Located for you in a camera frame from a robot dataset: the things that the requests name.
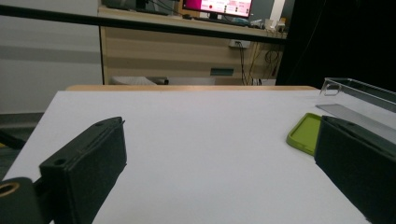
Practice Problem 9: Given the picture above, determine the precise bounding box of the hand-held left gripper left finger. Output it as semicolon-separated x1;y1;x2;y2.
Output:
39;116;128;224

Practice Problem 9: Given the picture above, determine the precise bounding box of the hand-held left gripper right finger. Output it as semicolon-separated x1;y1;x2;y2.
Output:
314;115;396;224

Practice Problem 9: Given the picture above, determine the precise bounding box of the clear plastic container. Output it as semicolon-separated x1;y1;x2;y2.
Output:
316;77;396;144

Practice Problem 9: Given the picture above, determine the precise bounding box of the black curtain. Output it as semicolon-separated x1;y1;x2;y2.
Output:
275;0;396;93

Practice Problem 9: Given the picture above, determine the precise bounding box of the wooden desk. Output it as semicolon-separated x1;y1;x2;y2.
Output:
97;5;288;87

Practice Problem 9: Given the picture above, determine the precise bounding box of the green desk label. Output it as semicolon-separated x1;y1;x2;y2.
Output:
210;67;235;77

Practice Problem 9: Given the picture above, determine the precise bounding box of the white power strip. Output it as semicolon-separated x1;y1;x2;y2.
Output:
228;39;252;49

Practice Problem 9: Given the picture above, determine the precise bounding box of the computer monitor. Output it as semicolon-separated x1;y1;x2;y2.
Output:
181;0;254;19

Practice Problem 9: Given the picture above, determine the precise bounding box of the black metal frame bar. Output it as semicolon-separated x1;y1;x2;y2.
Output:
0;4;288;45

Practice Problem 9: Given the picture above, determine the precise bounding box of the bundle of desk cables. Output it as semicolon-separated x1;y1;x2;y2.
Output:
235;41;283;87

